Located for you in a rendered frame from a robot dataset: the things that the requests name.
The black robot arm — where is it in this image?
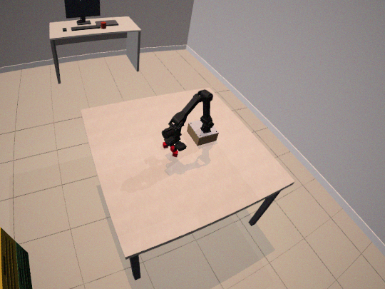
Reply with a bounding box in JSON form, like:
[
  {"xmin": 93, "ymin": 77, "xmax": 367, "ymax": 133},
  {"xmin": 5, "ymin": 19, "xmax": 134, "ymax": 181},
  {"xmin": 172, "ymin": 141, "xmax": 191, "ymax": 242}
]
[{"xmin": 162, "ymin": 89, "xmax": 214, "ymax": 147}]

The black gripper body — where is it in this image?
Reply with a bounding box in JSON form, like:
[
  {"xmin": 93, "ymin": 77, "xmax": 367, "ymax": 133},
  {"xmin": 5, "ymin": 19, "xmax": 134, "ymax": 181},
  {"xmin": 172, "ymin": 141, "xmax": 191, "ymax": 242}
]
[{"xmin": 172, "ymin": 133, "xmax": 187, "ymax": 151}]

